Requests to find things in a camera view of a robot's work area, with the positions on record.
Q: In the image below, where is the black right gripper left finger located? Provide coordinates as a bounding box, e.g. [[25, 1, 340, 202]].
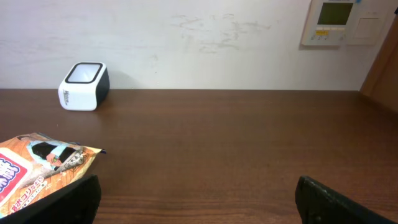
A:
[[1, 175, 101, 224]]

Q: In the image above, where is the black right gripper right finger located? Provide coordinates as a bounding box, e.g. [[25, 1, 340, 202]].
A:
[[295, 176, 397, 224]]

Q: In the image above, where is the white barcode scanner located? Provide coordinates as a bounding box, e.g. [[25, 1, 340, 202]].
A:
[[58, 62, 110, 111]]

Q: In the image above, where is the beige wall control panel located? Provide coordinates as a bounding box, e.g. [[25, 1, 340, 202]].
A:
[[301, 0, 391, 47]]

